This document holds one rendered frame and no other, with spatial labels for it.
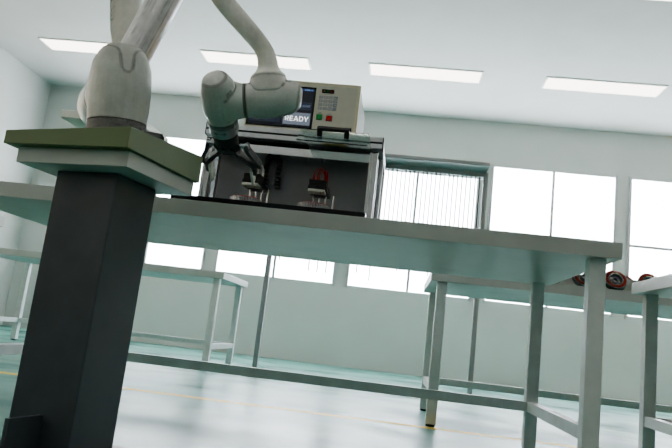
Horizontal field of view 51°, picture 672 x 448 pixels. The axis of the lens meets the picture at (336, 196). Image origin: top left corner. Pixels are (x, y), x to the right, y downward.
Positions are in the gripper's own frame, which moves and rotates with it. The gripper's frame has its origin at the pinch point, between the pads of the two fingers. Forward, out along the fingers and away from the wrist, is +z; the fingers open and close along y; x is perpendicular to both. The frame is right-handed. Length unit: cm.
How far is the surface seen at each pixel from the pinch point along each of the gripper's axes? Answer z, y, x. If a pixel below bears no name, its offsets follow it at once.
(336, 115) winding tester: 13, 27, 48
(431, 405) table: 155, 78, 4
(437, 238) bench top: 4, 67, -14
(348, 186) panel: 35, 34, 33
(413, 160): 260, 58, 272
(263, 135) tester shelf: 15.8, 0.7, 36.8
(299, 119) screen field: 14.1, 13.1, 45.4
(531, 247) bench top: 3, 96, -14
